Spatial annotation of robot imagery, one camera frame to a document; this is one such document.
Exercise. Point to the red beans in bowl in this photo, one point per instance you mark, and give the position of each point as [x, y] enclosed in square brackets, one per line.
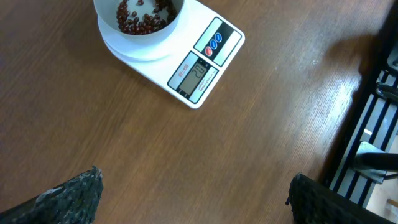
[144, 17]

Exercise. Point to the white digital kitchen scale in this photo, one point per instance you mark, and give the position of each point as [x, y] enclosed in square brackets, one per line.
[190, 61]

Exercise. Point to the white bowl on scale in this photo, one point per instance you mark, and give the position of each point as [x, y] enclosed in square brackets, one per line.
[106, 12]

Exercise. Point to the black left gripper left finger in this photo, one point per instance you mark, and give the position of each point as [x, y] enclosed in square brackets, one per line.
[74, 201]

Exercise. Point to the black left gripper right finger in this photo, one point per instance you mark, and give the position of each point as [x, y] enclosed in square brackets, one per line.
[314, 203]

